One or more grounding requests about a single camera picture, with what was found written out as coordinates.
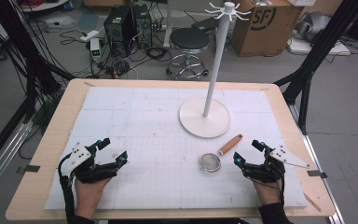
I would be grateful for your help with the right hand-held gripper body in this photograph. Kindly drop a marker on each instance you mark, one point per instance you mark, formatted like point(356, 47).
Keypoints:
point(272, 169)

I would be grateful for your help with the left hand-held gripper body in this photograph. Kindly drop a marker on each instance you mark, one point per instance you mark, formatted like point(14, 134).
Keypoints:
point(80, 157)

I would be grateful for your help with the white hook stand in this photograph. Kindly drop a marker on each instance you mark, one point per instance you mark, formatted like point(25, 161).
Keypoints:
point(217, 53)

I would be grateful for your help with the person's right hand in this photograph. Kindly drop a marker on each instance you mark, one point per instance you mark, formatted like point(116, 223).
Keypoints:
point(268, 193)

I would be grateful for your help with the person's left hand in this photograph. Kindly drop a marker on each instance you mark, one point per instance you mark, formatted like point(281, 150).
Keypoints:
point(88, 194)

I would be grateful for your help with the wooden table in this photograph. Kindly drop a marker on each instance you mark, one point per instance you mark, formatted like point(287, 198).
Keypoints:
point(59, 124)

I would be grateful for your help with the white grid mat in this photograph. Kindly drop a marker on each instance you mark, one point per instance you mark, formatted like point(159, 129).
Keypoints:
point(161, 168)

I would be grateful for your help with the black tape strip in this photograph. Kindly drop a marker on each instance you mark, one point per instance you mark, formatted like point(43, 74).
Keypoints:
point(317, 174)
point(31, 168)

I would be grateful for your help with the white power supply unit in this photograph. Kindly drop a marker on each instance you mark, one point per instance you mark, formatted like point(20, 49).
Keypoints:
point(95, 49)

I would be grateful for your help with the white power strip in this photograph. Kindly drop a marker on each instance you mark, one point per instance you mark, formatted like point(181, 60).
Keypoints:
point(89, 35)

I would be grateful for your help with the brown cardboard box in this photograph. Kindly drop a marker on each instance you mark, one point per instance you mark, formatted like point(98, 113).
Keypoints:
point(261, 34)

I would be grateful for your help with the white flat board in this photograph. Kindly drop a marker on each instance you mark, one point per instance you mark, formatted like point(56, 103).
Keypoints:
point(317, 48)

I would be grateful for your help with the large black computer tower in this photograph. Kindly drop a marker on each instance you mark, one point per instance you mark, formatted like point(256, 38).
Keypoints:
point(118, 31)

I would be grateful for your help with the slim black computer tower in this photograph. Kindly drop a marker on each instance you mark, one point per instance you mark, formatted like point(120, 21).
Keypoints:
point(143, 25)

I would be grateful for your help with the black round stool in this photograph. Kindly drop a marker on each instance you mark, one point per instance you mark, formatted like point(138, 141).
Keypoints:
point(189, 39)

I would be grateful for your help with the grey bundled cloth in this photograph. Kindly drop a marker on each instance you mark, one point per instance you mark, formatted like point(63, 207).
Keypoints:
point(313, 25)

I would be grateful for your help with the aluminium rail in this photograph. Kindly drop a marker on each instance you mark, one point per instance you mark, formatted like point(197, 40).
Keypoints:
point(3, 165)
point(321, 174)

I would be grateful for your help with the black metal frame stand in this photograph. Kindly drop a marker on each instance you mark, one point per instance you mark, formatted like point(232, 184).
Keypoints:
point(317, 53)
point(31, 68)

